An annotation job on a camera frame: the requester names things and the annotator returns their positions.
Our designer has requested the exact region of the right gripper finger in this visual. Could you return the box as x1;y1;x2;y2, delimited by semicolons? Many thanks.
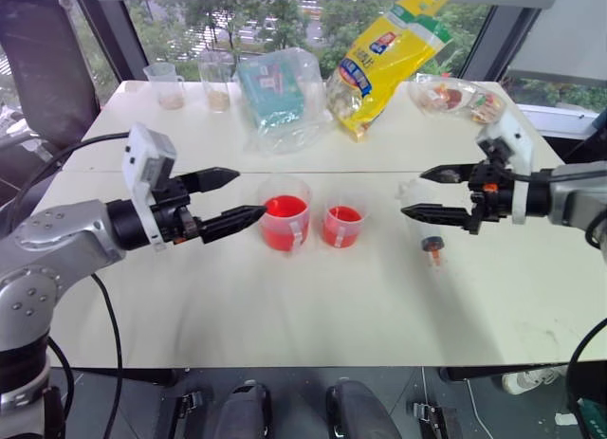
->
399;202;476;229
418;163;476;185

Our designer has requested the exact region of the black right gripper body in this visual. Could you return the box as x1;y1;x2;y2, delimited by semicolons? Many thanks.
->
466;144;516;235

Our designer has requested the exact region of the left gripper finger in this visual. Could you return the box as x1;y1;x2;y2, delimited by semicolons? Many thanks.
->
198;204;269;246
181;167;241;194

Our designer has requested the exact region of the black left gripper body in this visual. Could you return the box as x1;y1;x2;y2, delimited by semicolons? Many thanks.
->
150;173;206;246

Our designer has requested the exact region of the empty clear plastic cup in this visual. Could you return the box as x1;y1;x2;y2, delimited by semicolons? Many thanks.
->
395;176;446;270

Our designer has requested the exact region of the large cup red liquid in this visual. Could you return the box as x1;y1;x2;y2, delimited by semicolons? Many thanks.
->
257;173;315;256

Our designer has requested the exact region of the clear tall plastic cup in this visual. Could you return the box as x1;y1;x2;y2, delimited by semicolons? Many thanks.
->
197;49;236;114

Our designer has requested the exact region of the small cup red liquid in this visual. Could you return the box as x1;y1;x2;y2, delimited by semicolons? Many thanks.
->
322;189;371;248

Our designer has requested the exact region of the clear bag with snacks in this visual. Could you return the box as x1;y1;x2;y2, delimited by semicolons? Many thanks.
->
407;73;509;126

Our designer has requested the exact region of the clear bag with green box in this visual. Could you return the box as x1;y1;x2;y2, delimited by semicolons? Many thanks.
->
233;46;334;156

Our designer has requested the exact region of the yellow snack bag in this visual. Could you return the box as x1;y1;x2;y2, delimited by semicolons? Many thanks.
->
323;0;457;144

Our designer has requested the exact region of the white shoe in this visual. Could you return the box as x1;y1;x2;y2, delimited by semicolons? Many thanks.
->
501;364;569;396

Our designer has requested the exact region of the black office chair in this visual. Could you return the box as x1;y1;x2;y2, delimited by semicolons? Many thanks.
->
0;0;104;152

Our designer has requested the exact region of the black table clamp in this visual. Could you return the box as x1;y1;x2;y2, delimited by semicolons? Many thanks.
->
175;390;206;424
411;399;448;439

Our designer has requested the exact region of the dark rounded shape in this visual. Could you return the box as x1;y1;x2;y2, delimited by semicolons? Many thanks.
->
214;380;275;439
323;378;403;439

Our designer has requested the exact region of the green box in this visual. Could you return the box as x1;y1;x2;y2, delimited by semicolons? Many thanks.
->
575;394;607;439

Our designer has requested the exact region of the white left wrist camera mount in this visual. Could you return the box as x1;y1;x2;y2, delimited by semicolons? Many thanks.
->
120;121;178;251

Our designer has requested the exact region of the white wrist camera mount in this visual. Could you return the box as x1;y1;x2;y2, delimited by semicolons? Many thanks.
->
120;121;178;251
474;108;536;225

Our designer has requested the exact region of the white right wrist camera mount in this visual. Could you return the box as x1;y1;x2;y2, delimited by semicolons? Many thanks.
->
474;108;536;225

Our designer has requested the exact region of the clear measuring cup with handle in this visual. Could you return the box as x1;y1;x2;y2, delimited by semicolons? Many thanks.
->
142;61;187;112

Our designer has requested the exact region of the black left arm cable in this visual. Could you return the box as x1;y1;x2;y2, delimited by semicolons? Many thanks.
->
0;131;132;239

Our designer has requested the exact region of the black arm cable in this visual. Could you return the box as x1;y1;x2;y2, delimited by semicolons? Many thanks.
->
0;131;132;239
565;317;607;414

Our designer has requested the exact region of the thin black hanging cable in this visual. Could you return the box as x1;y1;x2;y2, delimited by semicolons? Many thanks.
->
88;271;125;439

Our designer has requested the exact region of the black table frame bar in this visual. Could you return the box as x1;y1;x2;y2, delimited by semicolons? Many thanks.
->
439;361;569;384
69;366;180;389

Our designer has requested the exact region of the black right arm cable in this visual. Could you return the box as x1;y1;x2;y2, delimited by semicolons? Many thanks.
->
565;317;607;414

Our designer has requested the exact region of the white floor cable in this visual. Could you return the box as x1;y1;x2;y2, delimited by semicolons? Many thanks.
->
466;376;495;439

